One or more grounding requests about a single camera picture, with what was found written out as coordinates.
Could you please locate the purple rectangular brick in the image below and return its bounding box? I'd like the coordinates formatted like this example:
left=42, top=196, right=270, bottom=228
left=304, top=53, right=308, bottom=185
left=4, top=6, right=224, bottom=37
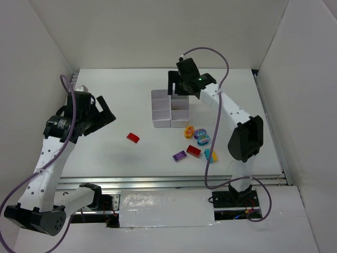
left=172, top=150, right=187, bottom=162

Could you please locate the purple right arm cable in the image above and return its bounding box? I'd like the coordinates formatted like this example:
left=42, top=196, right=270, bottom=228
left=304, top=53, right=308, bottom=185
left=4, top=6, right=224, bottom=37
left=180, top=47, right=273, bottom=222

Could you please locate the teal and yellow brick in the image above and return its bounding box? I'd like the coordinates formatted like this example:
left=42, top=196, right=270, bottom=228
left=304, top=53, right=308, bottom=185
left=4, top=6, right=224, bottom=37
left=204, top=149, right=217, bottom=163

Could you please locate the orange butterfly block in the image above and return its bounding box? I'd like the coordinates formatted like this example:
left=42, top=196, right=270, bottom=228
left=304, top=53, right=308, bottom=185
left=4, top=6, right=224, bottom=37
left=184, top=125, right=194, bottom=139

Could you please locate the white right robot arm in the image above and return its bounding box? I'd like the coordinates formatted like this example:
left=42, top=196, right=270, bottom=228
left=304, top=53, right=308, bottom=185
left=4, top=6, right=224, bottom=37
left=167, top=56, right=264, bottom=201

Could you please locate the teal frog block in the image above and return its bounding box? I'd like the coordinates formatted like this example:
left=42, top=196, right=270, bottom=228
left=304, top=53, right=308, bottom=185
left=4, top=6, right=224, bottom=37
left=197, top=134, right=210, bottom=146

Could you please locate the red rectangular brick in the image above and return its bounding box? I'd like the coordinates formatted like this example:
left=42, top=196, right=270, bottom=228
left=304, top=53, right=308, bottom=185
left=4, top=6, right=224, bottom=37
left=186, top=145, right=201, bottom=158

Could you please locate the white cover board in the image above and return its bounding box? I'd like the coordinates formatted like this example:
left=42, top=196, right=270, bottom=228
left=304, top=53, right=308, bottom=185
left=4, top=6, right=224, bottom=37
left=119, top=189, right=215, bottom=228

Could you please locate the small red curved brick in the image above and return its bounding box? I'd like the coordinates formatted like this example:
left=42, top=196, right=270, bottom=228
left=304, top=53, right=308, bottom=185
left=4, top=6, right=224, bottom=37
left=126, top=132, right=140, bottom=143

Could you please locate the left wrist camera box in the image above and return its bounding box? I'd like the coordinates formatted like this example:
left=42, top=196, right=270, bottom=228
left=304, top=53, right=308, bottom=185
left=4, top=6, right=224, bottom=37
left=74, top=85, right=91, bottom=95

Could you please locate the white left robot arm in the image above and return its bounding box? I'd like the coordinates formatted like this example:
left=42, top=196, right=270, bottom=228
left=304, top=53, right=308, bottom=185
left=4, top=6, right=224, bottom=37
left=4, top=91, right=116, bottom=236

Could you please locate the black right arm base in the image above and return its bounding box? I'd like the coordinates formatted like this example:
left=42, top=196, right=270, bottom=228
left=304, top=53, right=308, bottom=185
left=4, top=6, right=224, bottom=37
left=208, top=190, right=260, bottom=209

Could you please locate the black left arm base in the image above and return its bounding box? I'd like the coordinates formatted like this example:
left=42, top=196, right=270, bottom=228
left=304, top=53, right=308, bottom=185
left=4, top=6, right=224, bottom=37
left=101, top=194, right=120, bottom=211

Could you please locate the white left divided container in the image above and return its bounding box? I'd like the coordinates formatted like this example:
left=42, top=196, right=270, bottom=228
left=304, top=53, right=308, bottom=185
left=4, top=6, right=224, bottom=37
left=151, top=90, right=171, bottom=128

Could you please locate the purple lotus block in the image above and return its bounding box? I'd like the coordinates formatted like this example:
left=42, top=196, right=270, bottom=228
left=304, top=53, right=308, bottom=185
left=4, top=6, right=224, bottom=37
left=194, top=129, right=207, bottom=140

